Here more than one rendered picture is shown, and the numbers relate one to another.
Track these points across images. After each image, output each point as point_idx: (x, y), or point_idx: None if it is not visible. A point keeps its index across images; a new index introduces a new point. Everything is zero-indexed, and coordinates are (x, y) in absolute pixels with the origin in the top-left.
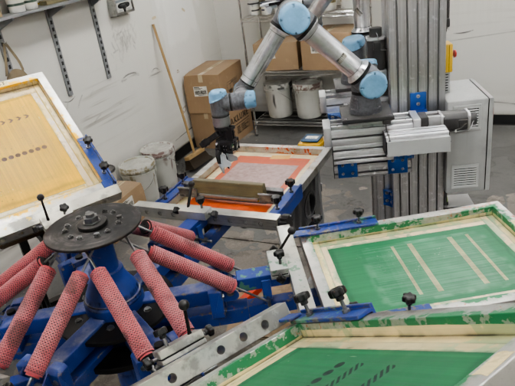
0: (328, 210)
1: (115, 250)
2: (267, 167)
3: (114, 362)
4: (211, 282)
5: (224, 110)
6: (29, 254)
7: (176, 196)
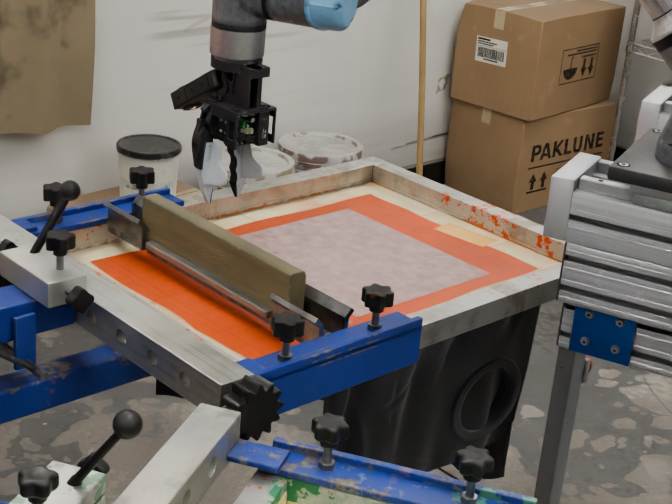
0: (656, 455)
1: (94, 343)
2: (403, 246)
3: None
4: None
5: (245, 11)
6: None
7: (93, 227)
